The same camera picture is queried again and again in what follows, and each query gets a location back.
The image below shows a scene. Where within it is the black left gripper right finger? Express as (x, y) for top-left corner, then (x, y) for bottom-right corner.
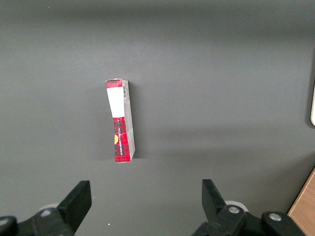
(190, 179), (306, 236)

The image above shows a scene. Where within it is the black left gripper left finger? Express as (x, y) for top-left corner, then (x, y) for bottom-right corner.
(0, 180), (92, 236)

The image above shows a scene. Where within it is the cream plastic tray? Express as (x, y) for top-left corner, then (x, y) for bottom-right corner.
(310, 82), (315, 128)

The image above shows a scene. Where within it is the oak wooden drawer cabinet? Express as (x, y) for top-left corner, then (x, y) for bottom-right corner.
(287, 167), (315, 236)

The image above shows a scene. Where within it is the red and grey carton box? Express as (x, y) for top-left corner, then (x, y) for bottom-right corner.
(105, 78), (136, 163)

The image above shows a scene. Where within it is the grey table mat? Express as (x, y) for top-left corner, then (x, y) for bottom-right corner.
(0, 0), (315, 236)

